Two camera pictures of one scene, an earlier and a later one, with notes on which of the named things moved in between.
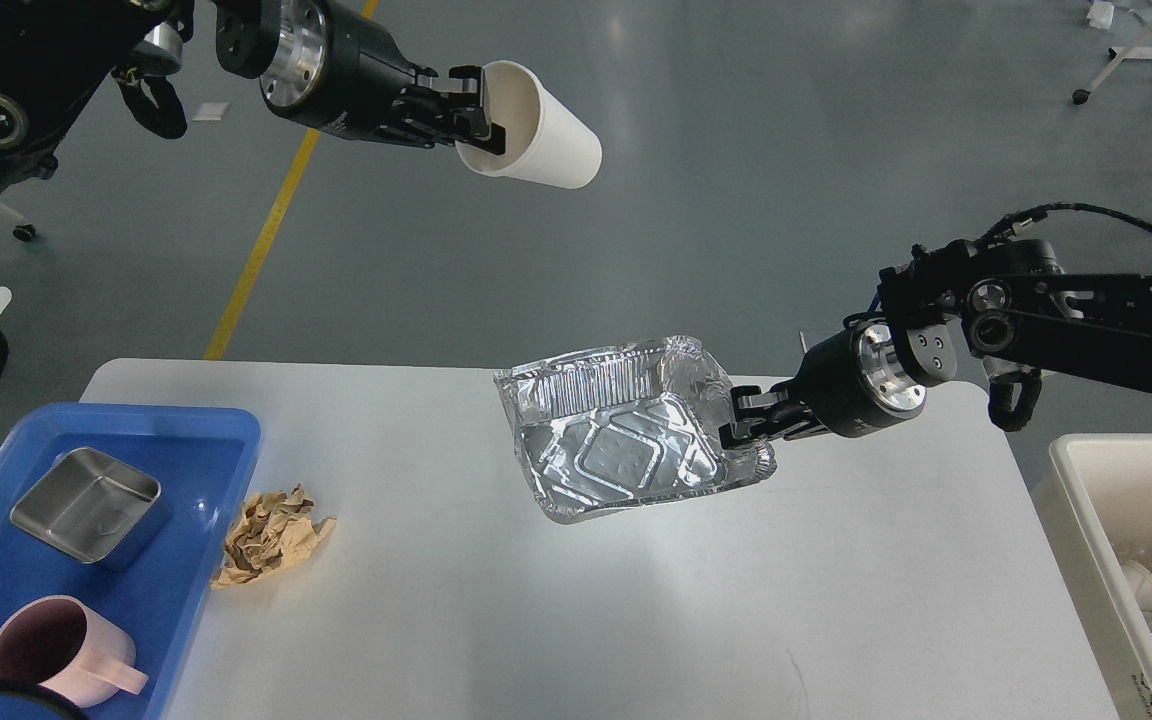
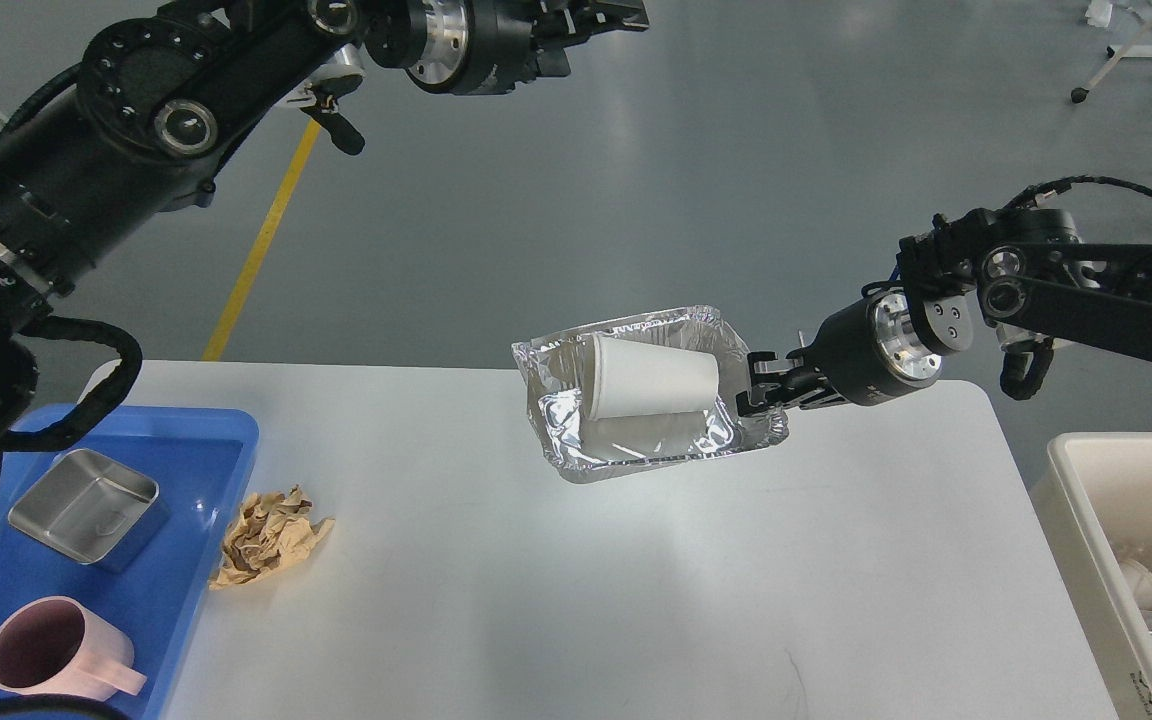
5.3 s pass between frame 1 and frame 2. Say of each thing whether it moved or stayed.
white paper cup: moved
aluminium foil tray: moved
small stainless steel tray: stayed
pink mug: stayed
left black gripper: moved
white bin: stayed
